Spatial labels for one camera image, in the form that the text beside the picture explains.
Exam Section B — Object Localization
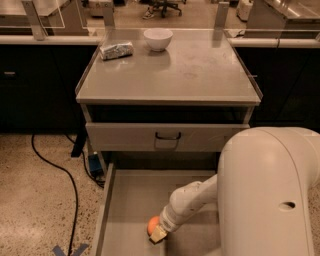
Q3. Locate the blue power box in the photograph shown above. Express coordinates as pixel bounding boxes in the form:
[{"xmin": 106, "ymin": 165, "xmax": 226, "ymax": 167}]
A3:
[{"xmin": 88, "ymin": 154, "xmax": 103, "ymax": 177}]

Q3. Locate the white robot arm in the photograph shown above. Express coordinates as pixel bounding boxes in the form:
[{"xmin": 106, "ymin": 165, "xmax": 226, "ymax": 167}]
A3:
[{"xmin": 147, "ymin": 127, "xmax": 320, "ymax": 256}]

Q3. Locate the white ceramic bowl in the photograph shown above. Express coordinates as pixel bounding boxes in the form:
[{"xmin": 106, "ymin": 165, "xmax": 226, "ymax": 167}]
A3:
[{"xmin": 143, "ymin": 28, "xmax": 173, "ymax": 51}]

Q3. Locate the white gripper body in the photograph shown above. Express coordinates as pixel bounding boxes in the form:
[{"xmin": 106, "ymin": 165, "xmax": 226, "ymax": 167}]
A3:
[{"xmin": 160, "ymin": 205, "xmax": 182, "ymax": 233}]

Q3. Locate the white sneaker shoe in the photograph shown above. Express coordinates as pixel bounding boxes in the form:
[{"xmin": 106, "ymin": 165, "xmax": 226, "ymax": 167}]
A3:
[{"xmin": 143, "ymin": 10, "xmax": 155, "ymax": 20}]

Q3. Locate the blue tape floor mark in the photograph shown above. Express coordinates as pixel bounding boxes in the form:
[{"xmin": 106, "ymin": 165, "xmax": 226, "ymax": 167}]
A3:
[{"xmin": 52, "ymin": 243, "xmax": 89, "ymax": 256}]

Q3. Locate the grey metal drawer cabinet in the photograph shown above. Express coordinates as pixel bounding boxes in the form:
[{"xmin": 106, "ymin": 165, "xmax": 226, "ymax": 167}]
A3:
[{"xmin": 76, "ymin": 29, "xmax": 262, "ymax": 169}]

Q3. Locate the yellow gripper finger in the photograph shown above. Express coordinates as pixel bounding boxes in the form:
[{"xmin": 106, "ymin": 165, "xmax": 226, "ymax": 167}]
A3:
[{"xmin": 148, "ymin": 225, "xmax": 168, "ymax": 243}]

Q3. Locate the open middle drawer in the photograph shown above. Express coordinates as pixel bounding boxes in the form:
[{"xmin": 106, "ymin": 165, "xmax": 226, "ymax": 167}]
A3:
[{"xmin": 90, "ymin": 165, "xmax": 222, "ymax": 256}]

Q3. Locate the black office chair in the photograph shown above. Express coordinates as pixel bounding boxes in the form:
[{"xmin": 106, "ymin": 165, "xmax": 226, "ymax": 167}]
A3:
[{"xmin": 154, "ymin": 0, "xmax": 182, "ymax": 18}]

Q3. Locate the orange fruit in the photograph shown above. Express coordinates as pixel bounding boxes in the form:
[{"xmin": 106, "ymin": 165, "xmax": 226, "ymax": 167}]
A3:
[{"xmin": 147, "ymin": 216, "xmax": 160, "ymax": 236}]

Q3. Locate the closed top drawer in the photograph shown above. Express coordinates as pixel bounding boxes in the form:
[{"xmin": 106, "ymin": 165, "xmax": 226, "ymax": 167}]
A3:
[{"xmin": 86, "ymin": 122, "xmax": 249, "ymax": 152}]

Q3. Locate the silver foil snack bag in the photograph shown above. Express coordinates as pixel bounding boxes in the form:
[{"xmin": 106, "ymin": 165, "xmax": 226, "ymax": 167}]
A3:
[{"xmin": 99, "ymin": 42, "xmax": 134, "ymax": 60}]

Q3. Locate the black drawer handle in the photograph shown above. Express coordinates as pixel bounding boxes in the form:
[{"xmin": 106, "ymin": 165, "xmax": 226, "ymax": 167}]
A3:
[{"xmin": 155, "ymin": 132, "xmax": 182, "ymax": 140}]

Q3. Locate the black cable left floor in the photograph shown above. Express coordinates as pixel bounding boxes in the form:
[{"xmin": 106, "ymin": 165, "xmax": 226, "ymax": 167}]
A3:
[{"xmin": 30, "ymin": 133, "xmax": 80, "ymax": 256}]

